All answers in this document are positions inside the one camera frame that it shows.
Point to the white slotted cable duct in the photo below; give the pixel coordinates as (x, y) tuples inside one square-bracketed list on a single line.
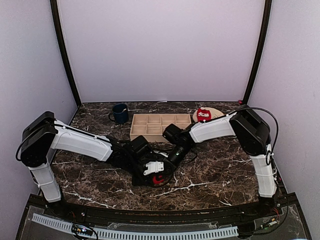
[(125, 231)]

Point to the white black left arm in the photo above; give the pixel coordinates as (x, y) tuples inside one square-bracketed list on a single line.
[(47, 133)]

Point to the black right corner post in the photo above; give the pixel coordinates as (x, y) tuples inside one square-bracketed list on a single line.
[(259, 51)]

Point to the red santa sock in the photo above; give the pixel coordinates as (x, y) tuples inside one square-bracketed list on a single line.
[(203, 114)]

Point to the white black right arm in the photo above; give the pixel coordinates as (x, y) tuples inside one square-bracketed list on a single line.
[(252, 133)]

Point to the wooden compartment tray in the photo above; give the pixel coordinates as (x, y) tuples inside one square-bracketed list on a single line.
[(152, 126)]

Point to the black left corner post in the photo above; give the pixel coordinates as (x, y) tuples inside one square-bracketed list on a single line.
[(63, 51)]

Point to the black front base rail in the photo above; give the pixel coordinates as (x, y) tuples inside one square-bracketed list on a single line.
[(288, 210)]

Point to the round beige decorated plate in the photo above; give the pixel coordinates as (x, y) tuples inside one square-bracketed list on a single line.
[(215, 113)]

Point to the black corner post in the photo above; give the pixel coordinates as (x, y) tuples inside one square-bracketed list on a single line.
[(63, 51), (259, 51)]

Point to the plain red sock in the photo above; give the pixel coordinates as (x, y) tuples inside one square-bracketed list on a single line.
[(157, 179)]

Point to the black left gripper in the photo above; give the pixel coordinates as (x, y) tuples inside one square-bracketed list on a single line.
[(142, 181)]

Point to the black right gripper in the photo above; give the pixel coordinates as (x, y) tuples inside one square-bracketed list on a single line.
[(169, 167)]

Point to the dark blue mug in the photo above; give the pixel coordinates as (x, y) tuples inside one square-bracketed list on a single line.
[(119, 113)]

